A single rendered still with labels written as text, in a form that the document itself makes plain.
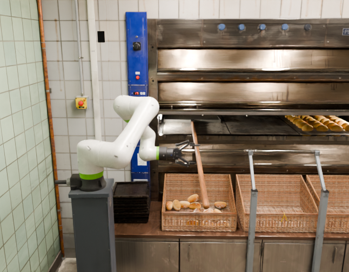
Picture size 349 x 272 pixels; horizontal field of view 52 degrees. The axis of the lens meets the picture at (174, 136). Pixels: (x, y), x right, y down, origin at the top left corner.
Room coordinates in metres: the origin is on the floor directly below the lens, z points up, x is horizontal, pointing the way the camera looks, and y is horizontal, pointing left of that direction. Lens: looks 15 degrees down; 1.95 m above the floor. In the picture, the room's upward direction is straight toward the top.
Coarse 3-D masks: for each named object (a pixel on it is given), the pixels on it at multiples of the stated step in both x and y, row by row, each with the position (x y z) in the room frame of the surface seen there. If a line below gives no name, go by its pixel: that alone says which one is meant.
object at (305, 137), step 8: (160, 136) 2.85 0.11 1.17; (168, 136) 2.85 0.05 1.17; (176, 136) 2.85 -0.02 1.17; (184, 136) 2.85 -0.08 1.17; (192, 136) 2.84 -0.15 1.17; (200, 136) 2.84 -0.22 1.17; (208, 136) 2.84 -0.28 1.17; (216, 136) 2.84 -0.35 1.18; (224, 136) 2.84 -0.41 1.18; (232, 136) 2.84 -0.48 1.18; (240, 136) 2.84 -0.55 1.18; (248, 136) 2.83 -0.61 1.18; (256, 136) 2.83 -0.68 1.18; (264, 136) 2.83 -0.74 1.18; (272, 136) 2.83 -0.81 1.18; (280, 136) 2.83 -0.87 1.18; (288, 136) 2.83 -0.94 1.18; (296, 136) 2.83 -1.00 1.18; (304, 136) 2.82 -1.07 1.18; (312, 136) 2.82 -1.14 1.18; (320, 136) 2.82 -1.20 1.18; (328, 136) 2.82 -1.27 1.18; (336, 136) 2.82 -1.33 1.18; (344, 136) 2.82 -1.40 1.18
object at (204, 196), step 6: (192, 126) 3.04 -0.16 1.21; (192, 132) 2.86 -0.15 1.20; (198, 150) 2.36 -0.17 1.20; (198, 156) 2.23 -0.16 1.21; (198, 162) 2.10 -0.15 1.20; (198, 168) 2.01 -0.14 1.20; (198, 174) 1.93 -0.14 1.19; (204, 180) 1.83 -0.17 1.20; (204, 186) 1.74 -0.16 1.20; (204, 192) 1.66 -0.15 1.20; (204, 198) 1.59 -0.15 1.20; (204, 204) 1.53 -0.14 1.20
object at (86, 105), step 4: (76, 96) 2.83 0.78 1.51; (80, 96) 2.83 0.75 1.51; (84, 96) 2.83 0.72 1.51; (88, 96) 2.84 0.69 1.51; (76, 100) 2.79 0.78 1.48; (80, 100) 2.79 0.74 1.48; (88, 100) 2.82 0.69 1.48; (76, 104) 2.79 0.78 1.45; (84, 104) 2.79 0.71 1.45; (88, 104) 2.82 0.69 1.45; (76, 108) 2.80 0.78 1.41; (80, 108) 2.80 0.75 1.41; (84, 108) 2.80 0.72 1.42; (88, 108) 2.81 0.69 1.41
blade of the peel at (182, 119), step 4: (164, 116) 3.55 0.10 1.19; (168, 116) 3.59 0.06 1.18; (172, 116) 3.59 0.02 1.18; (176, 116) 3.59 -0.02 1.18; (180, 116) 3.59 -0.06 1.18; (184, 116) 3.59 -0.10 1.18; (188, 116) 3.59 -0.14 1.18; (192, 116) 3.59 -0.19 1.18; (196, 116) 3.59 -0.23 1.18; (200, 116) 3.59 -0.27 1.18; (204, 116) 3.59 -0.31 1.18; (208, 116) 3.59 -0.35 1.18; (212, 116) 3.59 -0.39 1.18; (216, 116) 3.59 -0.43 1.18; (164, 120) 3.33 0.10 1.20; (168, 120) 3.33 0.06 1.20; (172, 120) 3.33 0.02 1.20; (176, 120) 3.33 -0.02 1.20; (180, 120) 3.33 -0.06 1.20; (184, 120) 3.32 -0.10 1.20; (188, 120) 3.32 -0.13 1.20; (196, 120) 3.32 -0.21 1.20; (200, 120) 3.32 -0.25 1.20; (204, 120) 3.32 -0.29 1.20; (208, 120) 3.32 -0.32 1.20; (212, 120) 3.32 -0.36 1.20; (216, 120) 3.32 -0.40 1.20; (220, 120) 3.32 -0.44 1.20
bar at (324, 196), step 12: (252, 168) 2.38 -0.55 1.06; (252, 180) 2.31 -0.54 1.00; (252, 192) 2.24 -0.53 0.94; (324, 192) 2.22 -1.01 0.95; (252, 204) 2.24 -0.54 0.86; (324, 204) 2.22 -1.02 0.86; (252, 216) 2.24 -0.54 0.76; (324, 216) 2.22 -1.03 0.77; (252, 228) 2.24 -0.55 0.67; (324, 228) 2.22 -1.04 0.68; (252, 240) 2.24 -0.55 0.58; (252, 252) 2.23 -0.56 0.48; (252, 264) 2.23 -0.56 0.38; (312, 264) 2.26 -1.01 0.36
